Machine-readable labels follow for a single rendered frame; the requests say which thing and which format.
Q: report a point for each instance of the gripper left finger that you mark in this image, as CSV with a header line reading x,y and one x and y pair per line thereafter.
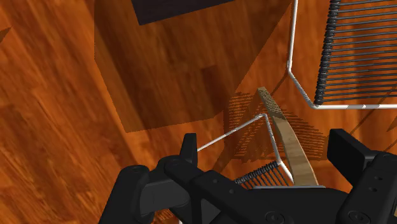
x,y
145,192

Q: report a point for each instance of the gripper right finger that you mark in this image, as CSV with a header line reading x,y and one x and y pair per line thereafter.
x,y
372,186

